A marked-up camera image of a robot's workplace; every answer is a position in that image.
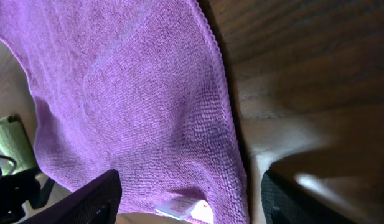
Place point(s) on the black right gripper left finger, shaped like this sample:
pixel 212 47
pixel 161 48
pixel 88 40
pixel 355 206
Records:
pixel 95 203

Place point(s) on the purple microfiber cloth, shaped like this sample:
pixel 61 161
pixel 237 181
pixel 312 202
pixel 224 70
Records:
pixel 136 86

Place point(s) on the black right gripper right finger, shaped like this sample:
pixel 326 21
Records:
pixel 283 202

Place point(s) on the folded light green cloth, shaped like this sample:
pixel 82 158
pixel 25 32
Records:
pixel 15 143

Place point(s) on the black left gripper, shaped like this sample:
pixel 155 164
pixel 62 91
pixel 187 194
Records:
pixel 19 188

